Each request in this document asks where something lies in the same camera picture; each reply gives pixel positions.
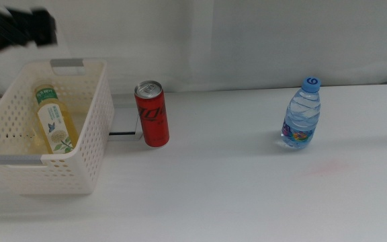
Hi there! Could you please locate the silver table cable hatch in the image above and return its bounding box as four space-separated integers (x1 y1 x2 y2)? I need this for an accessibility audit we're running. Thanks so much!
108 93 144 142

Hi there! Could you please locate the white perforated plastic basket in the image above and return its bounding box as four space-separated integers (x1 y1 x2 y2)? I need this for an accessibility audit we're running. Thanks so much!
0 58 116 196

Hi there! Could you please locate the red cola can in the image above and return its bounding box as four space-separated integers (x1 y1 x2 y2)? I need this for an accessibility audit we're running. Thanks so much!
133 80 171 149

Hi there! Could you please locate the clear water bottle blue cap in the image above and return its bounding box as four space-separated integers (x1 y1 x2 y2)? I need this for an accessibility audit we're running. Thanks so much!
280 76 323 151

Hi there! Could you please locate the yellow tea bottle green label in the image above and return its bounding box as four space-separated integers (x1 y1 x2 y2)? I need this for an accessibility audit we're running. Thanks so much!
32 80 80 155

